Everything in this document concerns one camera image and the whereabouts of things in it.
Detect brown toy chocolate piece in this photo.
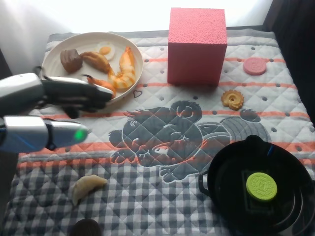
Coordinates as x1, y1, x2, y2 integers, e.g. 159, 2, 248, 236
60, 49, 83, 73

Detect yellow swirl butter cookie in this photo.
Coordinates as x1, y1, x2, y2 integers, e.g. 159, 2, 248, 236
220, 89, 245, 110

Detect grey quilt with printed bear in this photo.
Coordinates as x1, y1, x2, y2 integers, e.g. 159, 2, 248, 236
7, 30, 315, 236

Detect pale toy dumpling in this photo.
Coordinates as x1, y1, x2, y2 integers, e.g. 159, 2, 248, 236
71, 175, 108, 207

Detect toy fried egg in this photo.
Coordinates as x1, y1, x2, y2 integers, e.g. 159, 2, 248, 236
94, 41, 116, 61

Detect pink foam block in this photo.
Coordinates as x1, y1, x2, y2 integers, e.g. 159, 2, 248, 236
167, 7, 227, 87

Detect green sandwich cookie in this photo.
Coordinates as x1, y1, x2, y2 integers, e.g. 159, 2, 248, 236
246, 172, 278, 203

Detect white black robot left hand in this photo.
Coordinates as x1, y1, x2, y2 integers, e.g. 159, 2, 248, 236
0, 72, 117, 119

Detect cream round plate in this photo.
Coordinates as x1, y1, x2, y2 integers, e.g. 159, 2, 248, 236
41, 31, 145, 106

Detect brown sandwich cookie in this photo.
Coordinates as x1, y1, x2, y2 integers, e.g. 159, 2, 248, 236
70, 219, 103, 236

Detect pink round cookie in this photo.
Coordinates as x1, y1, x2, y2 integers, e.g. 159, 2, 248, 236
243, 58, 267, 75

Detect orange-brown toy pastry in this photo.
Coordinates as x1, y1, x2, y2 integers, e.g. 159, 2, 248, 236
80, 51, 111, 74

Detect black frying pan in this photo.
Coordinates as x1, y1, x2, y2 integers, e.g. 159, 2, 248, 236
198, 134, 315, 234

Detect orange toy shrimp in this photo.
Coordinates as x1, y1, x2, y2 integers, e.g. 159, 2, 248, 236
108, 46, 136, 89

